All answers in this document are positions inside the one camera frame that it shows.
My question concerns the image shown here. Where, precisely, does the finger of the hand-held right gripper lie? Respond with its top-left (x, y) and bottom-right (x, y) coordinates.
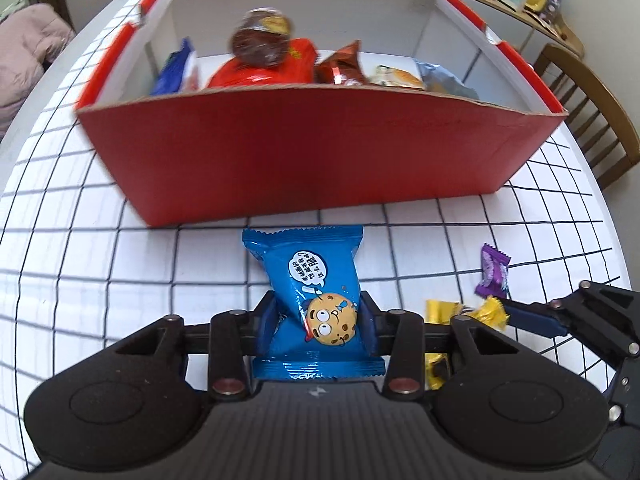
top-left (602, 355), bottom-right (640, 428)
top-left (500, 280), bottom-right (640, 361)

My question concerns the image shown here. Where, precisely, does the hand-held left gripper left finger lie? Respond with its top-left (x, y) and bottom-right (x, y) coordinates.
top-left (114, 292), bottom-right (278, 403)

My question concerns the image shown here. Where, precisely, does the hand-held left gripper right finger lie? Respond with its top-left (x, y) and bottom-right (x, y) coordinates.
top-left (357, 290), bottom-right (522, 403)

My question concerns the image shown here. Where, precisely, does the yellow candy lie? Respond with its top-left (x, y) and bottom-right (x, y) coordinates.
top-left (467, 296), bottom-right (509, 331)

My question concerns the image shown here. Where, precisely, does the blue cookie packet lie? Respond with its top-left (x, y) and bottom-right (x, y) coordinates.
top-left (242, 225), bottom-right (386, 381)

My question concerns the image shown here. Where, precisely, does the red cardboard box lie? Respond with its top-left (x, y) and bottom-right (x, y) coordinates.
top-left (75, 0), bottom-right (570, 229)

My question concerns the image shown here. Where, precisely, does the light blue snack packet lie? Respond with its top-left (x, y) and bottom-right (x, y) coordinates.
top-left (415, 60), bottom-right (481, 101)

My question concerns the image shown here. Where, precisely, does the small dark blue packet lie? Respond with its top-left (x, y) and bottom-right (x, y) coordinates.
top-left (150, 37), bottom-right (201, 96)

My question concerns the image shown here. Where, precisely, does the round brown cake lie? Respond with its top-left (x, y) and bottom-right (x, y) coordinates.
top-left (230, 8), bottom-right (293, 67)

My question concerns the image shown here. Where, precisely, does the purple wrapped candy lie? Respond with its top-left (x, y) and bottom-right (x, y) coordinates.
top-left (474, 243), bottom-right (512, 297)

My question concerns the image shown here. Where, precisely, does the yellow snack packet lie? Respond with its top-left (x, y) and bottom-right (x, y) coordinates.
top-left (425, 300), bottom-right (464, 391)

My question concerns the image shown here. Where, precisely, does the white black-grid tablecloth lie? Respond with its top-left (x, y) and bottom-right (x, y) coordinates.
top-left (0, 0), bottom-right (632, 478)

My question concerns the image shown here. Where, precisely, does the wooden chair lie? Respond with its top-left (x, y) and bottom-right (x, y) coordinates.
top-left (532, 43), bottom-right (640, 191)

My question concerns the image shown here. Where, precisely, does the bread picture snack packet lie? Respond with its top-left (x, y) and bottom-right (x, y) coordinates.
top-left (367, 64), bottom-right (426, 91)

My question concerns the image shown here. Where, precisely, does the brown-orange snack packet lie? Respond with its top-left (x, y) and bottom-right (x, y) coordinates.
top-left (315, 40), bottom-right (369, 86)

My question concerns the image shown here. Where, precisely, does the orange-red snack packet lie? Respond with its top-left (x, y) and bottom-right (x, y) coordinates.
top-left (206, 38), bottom-right (321, 89)

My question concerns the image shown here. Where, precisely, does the wooden shelf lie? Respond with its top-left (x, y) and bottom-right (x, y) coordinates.
top-left (425, 0), bottom-right (586, 59)

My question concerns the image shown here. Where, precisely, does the pink puffer jacket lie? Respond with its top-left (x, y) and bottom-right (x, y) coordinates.
top-left (0, 2), bottom-right (76, 137)

